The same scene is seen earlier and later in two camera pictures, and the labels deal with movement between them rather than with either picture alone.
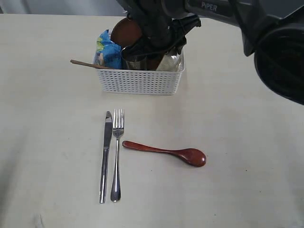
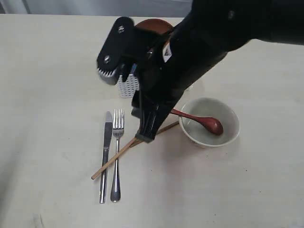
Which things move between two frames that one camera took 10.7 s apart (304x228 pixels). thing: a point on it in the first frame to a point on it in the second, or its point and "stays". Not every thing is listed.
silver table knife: (108, 133) stays
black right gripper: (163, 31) to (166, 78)
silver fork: (118, 124) stays
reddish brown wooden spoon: (193, 157) to (211, 124)
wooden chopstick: (96, 66) to (130, 144)
